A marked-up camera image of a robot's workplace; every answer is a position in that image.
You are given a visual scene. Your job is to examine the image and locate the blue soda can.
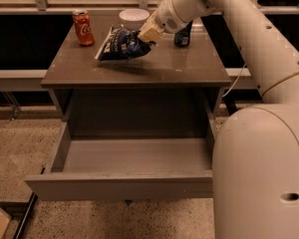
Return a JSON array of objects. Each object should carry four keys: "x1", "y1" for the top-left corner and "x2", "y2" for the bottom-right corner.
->
[{"x1": 173, "y1": 22, "x2": 192, "y2": 48}]

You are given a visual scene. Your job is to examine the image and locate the orange soda can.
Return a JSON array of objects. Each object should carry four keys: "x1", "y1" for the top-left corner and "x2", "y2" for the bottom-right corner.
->
[{"x1": 72, "y1": 10, "x2": 95, "y2": 46}]

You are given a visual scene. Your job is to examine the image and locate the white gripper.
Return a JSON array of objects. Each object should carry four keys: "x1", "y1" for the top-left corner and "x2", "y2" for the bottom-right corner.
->
[{"x1": 138, "y1": 0, "x2": 188, "y2": 43}]

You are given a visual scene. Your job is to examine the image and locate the white ceramic bowl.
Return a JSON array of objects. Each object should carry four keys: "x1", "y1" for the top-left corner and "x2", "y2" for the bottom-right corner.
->
[{"x1": 119, "y1": 8, "x2": 150, "y2": 30}]

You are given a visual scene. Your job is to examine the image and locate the blue chip bag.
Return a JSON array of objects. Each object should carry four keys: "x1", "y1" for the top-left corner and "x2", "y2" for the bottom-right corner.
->
[{"x1": 95, "y1": 25, "x2": 155, "y2": 62}]

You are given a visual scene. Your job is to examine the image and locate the white cable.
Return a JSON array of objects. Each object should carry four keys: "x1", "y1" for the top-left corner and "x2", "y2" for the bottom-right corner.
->
[{"x1": 221, "y1": 63, "x2": 247, "y2": 99}]

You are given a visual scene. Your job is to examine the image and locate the black floor rail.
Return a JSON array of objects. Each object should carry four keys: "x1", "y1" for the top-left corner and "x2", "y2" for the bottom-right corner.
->
[{"x1": 0, "y1": 192, "x2": 38, "y2": 239}]

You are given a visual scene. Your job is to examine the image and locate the grey open drawer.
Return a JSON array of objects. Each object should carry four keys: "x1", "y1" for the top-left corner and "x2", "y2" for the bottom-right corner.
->
[{"x1": 25, "y1": 89, "x2": 215, "y2": 201}]

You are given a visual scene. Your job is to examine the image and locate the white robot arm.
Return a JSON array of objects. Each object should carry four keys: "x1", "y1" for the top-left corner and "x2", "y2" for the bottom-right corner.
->
[{"x1": 140, "y1": 0, "x2": 299, "y2": 239}]

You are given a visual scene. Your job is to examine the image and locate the grey cabinet with counter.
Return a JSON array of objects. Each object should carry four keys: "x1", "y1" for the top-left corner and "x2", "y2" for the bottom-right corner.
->
[{"x1": 42, "y1": 11, "x2": 229, "y2": 139}]

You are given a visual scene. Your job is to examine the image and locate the white horizontal rail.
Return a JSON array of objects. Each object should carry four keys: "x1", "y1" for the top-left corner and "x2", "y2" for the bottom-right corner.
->
[{"x1": 0, "y1": 68, "x2": 256, "y2": 92}]

